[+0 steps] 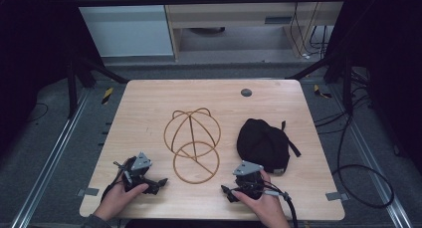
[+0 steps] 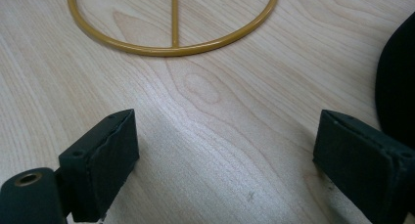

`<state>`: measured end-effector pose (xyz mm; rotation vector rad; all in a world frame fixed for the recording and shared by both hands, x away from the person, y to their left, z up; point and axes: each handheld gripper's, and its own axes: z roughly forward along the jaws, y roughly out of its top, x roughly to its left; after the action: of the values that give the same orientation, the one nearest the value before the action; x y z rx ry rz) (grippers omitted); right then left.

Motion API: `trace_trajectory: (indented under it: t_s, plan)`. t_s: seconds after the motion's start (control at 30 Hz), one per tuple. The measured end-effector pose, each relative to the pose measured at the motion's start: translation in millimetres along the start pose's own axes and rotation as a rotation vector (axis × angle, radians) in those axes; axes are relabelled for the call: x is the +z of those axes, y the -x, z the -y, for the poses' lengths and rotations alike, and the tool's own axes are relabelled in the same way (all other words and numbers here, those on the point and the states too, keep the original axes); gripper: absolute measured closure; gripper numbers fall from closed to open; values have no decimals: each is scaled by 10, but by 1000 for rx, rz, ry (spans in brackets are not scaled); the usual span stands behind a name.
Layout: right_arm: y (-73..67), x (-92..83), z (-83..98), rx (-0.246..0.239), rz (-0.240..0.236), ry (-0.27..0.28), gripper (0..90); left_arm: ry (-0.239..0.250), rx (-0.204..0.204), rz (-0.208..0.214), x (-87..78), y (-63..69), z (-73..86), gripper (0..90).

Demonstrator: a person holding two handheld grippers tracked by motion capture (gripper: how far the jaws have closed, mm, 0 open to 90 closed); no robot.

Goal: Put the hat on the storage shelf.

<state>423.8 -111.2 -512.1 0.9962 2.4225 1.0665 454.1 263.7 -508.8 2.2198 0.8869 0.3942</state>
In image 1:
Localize person's right hand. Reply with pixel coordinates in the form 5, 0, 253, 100
231, 169, 292, 228

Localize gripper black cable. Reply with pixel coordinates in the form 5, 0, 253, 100
261, 180, 300, 228
100, 159, 131, 203

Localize thin black floor cable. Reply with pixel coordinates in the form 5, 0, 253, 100
26, 102, 50, 124

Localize looped black floor cable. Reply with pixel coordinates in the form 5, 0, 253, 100
331, 114, 396, 210

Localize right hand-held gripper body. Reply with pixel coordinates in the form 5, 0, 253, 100
232, 160, 267, 201

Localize hanging black cables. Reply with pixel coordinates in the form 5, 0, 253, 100
289, 0, 330, 61

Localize bundle of black floor cables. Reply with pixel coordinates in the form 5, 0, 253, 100
313, 70, 374, 136

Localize black cap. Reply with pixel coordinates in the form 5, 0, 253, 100
236, 117, 303, 175

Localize wooden desk with drawer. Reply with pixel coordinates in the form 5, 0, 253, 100
160, 0, 347, 62

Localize grey table bracket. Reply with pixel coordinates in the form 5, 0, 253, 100
77, 187, 101, 198
324, 191, 350, 202

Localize person's left hand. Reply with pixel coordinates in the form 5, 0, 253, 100
94, 182, 150, 222

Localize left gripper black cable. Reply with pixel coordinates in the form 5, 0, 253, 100
100, 159, 131, 203

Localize black horizontal frame bar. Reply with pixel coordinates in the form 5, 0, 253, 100
70, 0, 348, 8

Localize golden wire hat stand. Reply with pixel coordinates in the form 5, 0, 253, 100
163, 107, 222, 185

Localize yellow black striped tape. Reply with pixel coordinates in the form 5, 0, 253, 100
313, 84, 333, 100
101, 87, 114, 106

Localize white cabinet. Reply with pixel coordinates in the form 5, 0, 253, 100
70, 0, 175, 58

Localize dark curtain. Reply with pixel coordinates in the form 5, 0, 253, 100
323, 0, 422, 176
0, 0, 105, 162

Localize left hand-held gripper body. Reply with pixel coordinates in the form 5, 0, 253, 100
121, 151, 157, 193

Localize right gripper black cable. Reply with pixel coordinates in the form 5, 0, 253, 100
261, 180, 300, 228

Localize aluminium floor rail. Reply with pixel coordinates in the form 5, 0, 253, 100
327, 84, 414, 228
10, 88, 92, 228

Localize black metal stand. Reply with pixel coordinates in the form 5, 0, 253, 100
65, 54, 129, 120
285, 50, 354, 115

